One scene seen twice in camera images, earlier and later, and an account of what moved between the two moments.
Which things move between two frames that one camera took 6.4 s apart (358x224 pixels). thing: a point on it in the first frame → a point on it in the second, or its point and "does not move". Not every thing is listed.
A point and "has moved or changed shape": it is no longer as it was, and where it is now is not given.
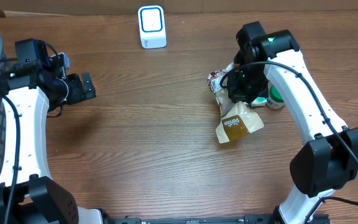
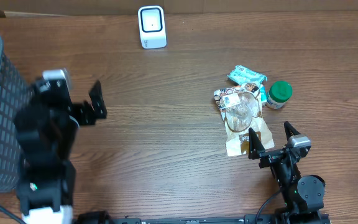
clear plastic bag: [237, 119] has moved or changed shape
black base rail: [107, 219] does not move
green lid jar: [275, 99] does not move
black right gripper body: [247, 88] → [270, 158]
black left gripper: [79, 93] → [84, 109]
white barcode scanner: [152, 27] does not move
